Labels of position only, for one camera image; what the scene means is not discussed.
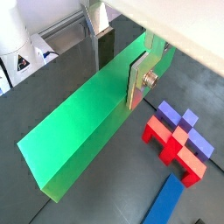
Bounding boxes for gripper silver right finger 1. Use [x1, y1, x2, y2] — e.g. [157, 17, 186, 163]
[126, 30, 169, 110]

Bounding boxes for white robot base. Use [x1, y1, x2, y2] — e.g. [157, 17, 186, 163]
[0, 0, 58, 96]

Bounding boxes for red stepped block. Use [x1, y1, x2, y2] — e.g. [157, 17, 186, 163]
[142, 115, 207, 187]

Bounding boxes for blue cable plug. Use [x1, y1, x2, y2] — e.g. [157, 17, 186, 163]
[43, 51, 59, 59]

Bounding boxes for aluminium frame rail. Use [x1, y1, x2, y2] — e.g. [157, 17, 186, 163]
[38, 8, 88, 42]

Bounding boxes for blue rectangular block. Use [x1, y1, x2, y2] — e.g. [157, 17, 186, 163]
[141, 173, 185, 224]

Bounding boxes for purple stepped block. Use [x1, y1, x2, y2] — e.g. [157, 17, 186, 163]
[156, 101, 214, 162]

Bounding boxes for gripper black left finger 1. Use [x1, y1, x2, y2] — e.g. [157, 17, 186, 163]
[80, 0, 115, 71]

